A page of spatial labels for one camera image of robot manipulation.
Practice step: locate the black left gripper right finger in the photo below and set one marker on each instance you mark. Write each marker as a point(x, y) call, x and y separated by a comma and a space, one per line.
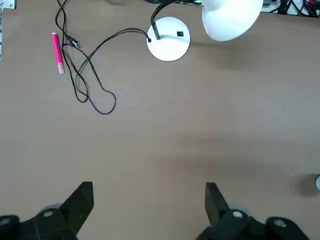
point(225, 225)

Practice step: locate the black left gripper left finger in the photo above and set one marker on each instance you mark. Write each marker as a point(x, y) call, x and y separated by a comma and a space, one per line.
point(70, 215)

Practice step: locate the blue plastic cup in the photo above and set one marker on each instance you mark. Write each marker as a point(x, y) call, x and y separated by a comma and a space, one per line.
point(318, 182)

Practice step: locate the pink marker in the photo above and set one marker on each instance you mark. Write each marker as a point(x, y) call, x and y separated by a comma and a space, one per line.
point(58, 52)

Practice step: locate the white desk lamp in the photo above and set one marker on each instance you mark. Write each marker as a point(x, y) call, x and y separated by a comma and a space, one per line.
point(170, 47)

